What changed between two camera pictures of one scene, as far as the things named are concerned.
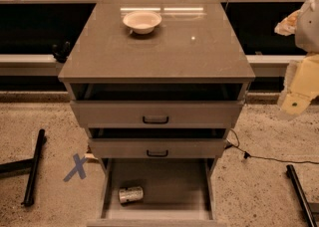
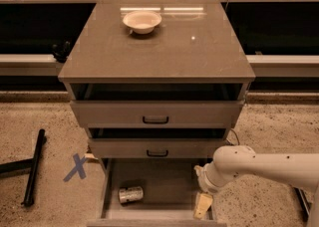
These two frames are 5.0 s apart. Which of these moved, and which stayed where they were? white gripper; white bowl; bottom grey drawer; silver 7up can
Moved: white gripper
Stayed: white bowl; silver 7up can; bottom grey drawer
